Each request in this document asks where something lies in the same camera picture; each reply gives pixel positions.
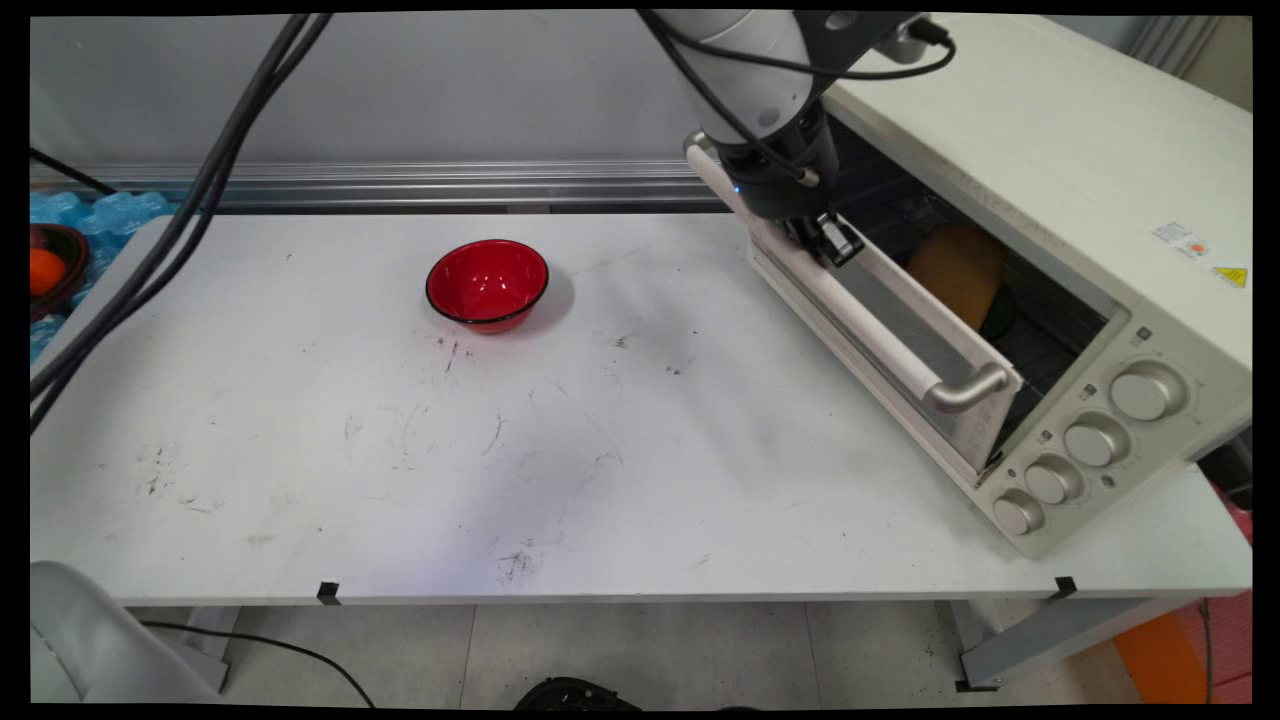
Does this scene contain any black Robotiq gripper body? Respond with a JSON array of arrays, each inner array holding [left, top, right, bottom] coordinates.
[[714, 104, 841, 222]]

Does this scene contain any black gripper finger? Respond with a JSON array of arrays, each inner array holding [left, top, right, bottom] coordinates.
[[814, 211, 867, 267], [784, 215, 842, 270]]

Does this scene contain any glass oven door with handle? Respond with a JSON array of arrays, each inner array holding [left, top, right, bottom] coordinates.
[[684, 130, 1027, 491]]

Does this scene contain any brown bread loaf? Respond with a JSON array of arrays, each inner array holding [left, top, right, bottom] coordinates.
[[905, 222, 1011, 333]]

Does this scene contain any cream toaster oven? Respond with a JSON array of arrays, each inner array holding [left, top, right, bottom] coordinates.
[[748, 12, 1253, 561]]

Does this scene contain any red bowl with black rim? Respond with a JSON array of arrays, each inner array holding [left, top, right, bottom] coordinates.
[[426, 238, 552, 335]]

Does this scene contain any large silver oven knob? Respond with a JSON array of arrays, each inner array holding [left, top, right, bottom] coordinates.
[[1108, 362, 1189, 423]]

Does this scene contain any white label sticker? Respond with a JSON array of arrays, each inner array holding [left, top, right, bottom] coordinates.
[[1152, 220, 1217, 263]]

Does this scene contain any grey ribbed column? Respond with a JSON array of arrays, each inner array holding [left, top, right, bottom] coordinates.
[[1130, 14, 1227, 81]]

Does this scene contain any grey table leg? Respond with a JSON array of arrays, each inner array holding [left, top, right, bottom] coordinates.
[[950, 597, 1193, 693], [183, 605, 243, 694]]

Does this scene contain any black object beside oven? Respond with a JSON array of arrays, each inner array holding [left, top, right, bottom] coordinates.
[[1197, 430, 1253, 513]]

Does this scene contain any black object on floor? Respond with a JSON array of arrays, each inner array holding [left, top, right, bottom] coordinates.
[[514, 677, 642, 712]]

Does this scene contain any orange box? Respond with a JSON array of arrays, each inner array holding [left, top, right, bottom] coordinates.
[[1112, 610, 1213, 705]]

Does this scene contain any red plastic crate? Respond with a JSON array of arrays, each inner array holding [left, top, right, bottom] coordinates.
[[1175, 480, 1253, 705]]

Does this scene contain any blue plastic packaging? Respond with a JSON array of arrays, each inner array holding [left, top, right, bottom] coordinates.
[[30, 188, 203, 361]]

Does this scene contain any dark bowl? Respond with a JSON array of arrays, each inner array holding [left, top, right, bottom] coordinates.
[[30, 222, 92, 322]]

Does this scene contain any orange fruit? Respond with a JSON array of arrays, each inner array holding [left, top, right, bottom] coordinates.
[[30, 246, 69, 297]]

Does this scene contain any aluminium rail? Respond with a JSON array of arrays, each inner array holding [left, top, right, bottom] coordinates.
[[30, 158, 706, 212]]

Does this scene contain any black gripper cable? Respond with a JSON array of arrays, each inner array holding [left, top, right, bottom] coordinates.
[[30, 10, 823, 437]]

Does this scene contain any black camera cable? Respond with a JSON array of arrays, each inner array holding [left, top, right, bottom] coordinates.
[[30, 10, 958, 421]]

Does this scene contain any thin black floor cable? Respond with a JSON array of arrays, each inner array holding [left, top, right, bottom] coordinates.
[[140, 620, 377, 708]]

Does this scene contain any thin black background cable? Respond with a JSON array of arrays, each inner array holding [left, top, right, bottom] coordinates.
[[30, 147, 119, 195]]

